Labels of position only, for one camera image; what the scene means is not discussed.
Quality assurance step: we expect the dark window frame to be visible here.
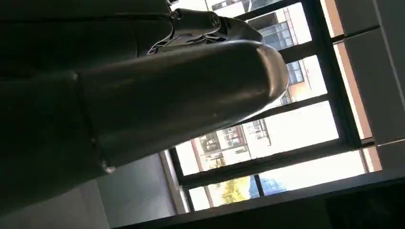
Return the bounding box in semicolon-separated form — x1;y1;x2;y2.
168;0;384;213

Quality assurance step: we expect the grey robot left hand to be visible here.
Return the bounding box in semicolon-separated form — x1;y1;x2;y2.
0;0;289;216

